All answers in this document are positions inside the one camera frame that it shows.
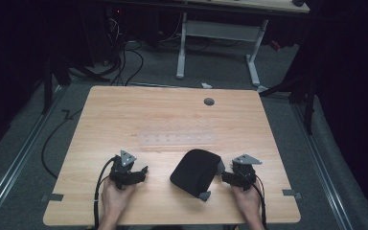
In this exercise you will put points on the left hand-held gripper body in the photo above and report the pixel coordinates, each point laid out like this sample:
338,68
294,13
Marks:
121,171

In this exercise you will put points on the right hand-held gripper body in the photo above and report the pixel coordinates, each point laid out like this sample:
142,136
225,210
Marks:
244,174

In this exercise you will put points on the black cloth pouch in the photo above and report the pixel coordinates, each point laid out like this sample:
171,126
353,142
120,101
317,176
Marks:
195,174

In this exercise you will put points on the person's right hand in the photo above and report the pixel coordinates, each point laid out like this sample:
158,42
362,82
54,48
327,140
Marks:
249,202

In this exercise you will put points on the person's left hand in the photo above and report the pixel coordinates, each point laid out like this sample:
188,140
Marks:
113,201

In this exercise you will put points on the clear plastic strip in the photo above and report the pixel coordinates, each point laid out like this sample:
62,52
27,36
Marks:
177,139

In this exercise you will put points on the grey tape piece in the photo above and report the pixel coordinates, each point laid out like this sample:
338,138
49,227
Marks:
291,193
55,197

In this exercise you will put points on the white paper scrap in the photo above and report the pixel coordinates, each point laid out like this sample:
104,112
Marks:
206,85

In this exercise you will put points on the black metal stand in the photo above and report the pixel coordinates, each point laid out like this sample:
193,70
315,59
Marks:
47,86
309,105

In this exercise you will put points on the metal floor rail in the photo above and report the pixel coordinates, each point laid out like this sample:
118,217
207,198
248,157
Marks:
19,156
324,166

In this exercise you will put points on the white metal desk frame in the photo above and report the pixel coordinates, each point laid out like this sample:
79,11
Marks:
223,32

